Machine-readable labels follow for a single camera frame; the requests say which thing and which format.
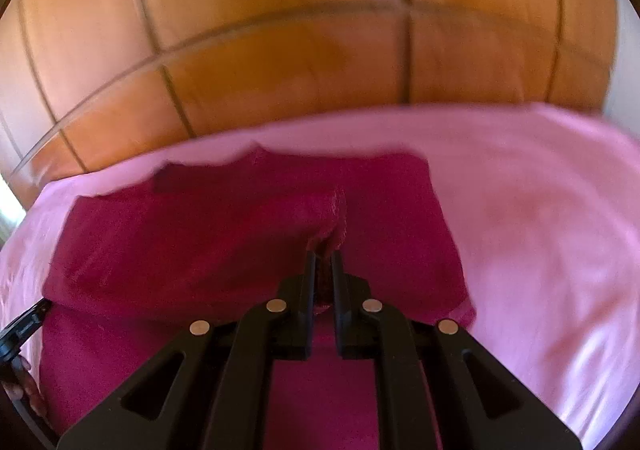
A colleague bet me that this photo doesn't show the person's left hand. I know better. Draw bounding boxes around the person's left hand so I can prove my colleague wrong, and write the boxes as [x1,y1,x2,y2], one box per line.
[2,354,50,418]

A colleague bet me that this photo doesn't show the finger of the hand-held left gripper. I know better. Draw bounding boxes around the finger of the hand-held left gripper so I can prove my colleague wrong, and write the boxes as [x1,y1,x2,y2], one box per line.
[0,297,53,363]

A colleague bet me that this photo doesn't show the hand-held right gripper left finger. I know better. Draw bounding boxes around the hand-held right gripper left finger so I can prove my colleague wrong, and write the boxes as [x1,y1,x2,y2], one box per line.
[56,250,321,450]

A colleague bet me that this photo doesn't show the pink bed sheet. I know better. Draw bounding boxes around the pink bed sheet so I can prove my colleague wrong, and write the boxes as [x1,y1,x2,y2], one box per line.
[0,103,640,450]

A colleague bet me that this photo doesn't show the maroon pants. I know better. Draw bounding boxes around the maroon pants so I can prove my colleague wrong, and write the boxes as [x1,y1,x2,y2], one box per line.
[37,145,478,450]

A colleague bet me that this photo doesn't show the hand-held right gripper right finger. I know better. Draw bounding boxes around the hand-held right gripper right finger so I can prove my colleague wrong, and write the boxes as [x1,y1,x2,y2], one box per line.
[330,250,583,450]

